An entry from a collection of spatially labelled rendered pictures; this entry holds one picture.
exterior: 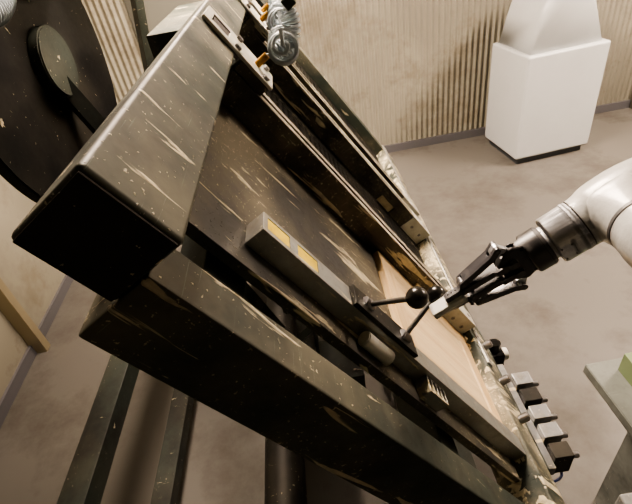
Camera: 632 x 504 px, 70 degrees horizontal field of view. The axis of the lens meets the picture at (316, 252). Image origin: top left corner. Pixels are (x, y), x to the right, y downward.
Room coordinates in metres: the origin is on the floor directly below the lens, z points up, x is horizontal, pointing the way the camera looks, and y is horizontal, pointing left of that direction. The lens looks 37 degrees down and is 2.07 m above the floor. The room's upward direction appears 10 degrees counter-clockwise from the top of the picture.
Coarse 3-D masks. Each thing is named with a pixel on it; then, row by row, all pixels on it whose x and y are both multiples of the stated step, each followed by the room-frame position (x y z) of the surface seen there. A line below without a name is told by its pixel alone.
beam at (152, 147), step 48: (192, 48) 0.77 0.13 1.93; (144, 96) 0.50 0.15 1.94; (192, 96) 0.61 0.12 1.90; (96, 144) 0.36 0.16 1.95; (144, 144) 0.41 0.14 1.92; (192, 144) 0.49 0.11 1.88; (48, 192) 0.34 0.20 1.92; (96, 192) 0.32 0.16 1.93; (144, 192) 0.35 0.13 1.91; (192, 192) 0.40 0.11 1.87; (48, 240) 0.32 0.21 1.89; (96, 240) 0.32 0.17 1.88; (144, 240) 0.32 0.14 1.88; (96, 288) 0.32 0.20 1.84
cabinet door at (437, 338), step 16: (384, 272) 0.89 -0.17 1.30; (384, 288) 0.83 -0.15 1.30; (400, 288) 0.89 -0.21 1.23; (400, 304) 0.79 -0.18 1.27; (400, 320) 0.71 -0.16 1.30; (432, 320) 0.88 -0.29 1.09; (416, 336) 0.71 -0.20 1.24; (432, 336) 0.79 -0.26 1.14; (448, 336) 0.88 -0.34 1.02; (432, 352) 0.70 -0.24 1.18; (448, 352) 0.78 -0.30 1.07; (464, 352) 0.87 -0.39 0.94; (448, 368) 0.70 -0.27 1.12; (464, 368) 0.77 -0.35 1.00; (464, 384) 0.69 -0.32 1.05; (480, 384) 0.76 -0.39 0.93; (480, 400) 0.68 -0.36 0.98; (496, 416) 0.66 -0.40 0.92
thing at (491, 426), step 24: (264, 216) 0.60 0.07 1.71; (264, 240) 0.57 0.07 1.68; (288, 264) 0.57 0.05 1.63; (312, 288) 0.57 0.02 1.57; (336, 288) 0.57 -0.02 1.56; (336, 312) 0.57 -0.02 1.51; (360, 312) 0.57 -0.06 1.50; (384, 336) 0.56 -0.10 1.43; (408, 360) 0.56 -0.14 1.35; (456, 384) 0.60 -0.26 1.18; (456, 408) 0.56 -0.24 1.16; (480, 408) 0.59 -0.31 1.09; (480, 432) 0.56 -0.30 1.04; (504, 432) 0.57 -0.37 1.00
